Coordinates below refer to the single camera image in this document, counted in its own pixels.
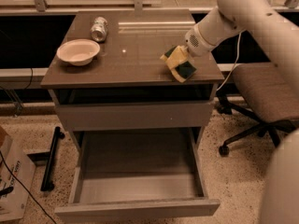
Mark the green sponge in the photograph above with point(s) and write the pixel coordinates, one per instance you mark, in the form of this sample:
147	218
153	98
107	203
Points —
177	61

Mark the open grey middle drawer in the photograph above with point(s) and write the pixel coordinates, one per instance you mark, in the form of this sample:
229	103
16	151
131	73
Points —
137	174

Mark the silver soda can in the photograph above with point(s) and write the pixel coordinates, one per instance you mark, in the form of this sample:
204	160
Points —
99	29

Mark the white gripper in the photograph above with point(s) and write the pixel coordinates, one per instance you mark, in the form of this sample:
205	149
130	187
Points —
195	44

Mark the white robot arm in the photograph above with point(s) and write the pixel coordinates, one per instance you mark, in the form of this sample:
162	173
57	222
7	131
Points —
278	38

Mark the closed grey top drawer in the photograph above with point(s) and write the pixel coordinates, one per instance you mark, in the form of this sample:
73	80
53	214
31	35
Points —
138	116

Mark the black metal stand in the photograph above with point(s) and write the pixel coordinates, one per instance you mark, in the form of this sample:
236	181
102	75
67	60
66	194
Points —
48	158

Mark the white paper bowl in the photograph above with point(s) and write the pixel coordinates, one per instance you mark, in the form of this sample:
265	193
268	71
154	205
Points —
78	52

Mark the grey drawer cabinet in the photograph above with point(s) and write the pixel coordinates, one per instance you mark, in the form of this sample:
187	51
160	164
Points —
128	68

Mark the white cardboard box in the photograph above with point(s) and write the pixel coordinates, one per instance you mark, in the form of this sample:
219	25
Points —
16	168

